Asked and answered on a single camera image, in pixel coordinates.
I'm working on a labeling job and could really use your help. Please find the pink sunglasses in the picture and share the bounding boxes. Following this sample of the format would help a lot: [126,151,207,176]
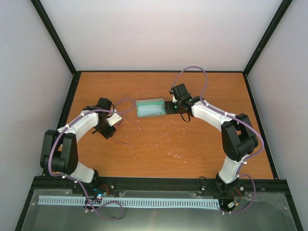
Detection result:
[109,117,144,148]

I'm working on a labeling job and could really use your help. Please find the grey felt glasses case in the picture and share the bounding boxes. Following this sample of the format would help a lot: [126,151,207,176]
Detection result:
[136,98,165,118]

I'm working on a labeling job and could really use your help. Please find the light blue cleaning cloth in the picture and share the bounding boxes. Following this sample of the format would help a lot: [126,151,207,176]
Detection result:
[138,104,162,117]

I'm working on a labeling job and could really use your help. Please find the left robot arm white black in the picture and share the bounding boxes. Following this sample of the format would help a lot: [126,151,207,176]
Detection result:
[40,98,122,194]

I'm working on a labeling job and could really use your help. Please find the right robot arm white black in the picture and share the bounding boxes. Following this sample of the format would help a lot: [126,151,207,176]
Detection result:
[165,83,258,194]

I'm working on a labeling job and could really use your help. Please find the metal front plate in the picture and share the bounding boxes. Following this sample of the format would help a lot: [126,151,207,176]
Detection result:
[21,190,296,231]

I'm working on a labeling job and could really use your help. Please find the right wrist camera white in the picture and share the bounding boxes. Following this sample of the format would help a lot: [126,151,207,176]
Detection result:
[169,89,177,103]

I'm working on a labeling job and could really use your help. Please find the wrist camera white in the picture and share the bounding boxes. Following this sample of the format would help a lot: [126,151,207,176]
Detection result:
[169,89,177,103]
[106,113,123,127]

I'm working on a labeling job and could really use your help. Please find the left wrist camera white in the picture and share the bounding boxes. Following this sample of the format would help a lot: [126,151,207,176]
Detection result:
[106,113,123,127]

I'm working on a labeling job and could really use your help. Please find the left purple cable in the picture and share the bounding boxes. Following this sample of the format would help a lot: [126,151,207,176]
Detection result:
[48,98,136,220]

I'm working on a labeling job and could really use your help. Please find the purple cable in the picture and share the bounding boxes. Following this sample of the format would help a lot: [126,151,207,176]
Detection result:
[172,65,265,215]
[48,98,136,220]

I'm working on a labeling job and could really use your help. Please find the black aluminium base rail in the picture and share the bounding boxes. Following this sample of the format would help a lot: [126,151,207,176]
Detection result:
[31,176,288,196]

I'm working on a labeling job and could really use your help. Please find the light blue slotted cable duct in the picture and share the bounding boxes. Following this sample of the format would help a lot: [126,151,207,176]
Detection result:
[37,195,220,210]

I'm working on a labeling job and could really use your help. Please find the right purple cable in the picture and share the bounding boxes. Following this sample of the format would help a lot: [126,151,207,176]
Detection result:
[172,65,265,215]

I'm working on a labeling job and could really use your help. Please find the black frame post left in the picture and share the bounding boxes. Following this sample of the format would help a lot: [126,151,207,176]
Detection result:
[30,0,79,77]

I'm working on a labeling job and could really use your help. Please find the black frame post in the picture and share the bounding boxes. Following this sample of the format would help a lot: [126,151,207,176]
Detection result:
[242,0,294,77]
[30,0,79,77]

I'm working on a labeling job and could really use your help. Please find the black frame post right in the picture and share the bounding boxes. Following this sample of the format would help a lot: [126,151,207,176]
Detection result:
[242,0,294,77]

